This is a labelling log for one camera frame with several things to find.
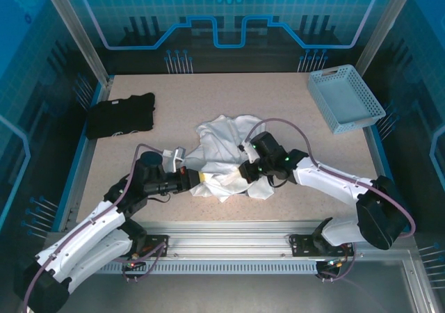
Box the white t-shirt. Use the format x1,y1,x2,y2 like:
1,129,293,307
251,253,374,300
189,113,275,204

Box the black folded t-shirt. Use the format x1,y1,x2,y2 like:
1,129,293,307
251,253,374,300
85,92,156,141

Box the light blue perforated basket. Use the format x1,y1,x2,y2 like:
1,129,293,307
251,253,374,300
307,64,387,136

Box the grey metal front panel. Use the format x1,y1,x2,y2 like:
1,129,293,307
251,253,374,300
20,250,445,313

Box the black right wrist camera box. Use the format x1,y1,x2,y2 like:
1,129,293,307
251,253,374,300
238,131,284,163

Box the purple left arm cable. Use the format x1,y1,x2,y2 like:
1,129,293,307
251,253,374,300
22,143,175,313

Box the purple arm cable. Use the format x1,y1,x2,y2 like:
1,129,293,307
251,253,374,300
22,143,175,313
242,118,416,283

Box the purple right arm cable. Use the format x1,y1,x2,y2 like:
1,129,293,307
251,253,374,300
242,118,416,283

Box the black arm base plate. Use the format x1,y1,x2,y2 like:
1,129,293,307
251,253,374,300
130,234,171,258
289,232,359,257

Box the aluminium front rail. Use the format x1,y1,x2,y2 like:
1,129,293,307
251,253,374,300
44,220,414,258

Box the blue-edged aluminium side rail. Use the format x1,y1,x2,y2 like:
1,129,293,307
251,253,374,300
361,125,411,232
57,76,115,232

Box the slotted grey cable duct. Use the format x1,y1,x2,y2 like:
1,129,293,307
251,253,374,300
93,259,319,275

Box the aluminium frame post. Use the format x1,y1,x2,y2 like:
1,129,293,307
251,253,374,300
38,0,114,86
354,0,418,74

